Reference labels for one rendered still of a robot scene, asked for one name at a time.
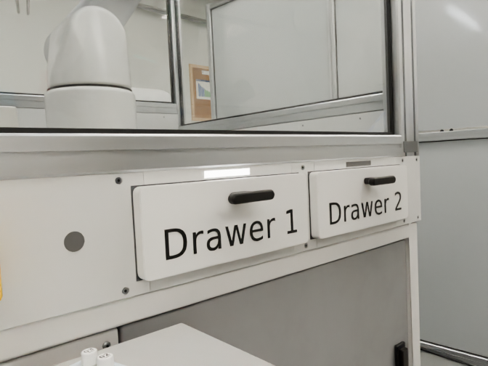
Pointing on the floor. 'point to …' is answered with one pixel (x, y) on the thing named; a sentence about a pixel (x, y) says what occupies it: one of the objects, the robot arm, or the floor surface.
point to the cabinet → (264, 310)
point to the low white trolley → (177, 350)
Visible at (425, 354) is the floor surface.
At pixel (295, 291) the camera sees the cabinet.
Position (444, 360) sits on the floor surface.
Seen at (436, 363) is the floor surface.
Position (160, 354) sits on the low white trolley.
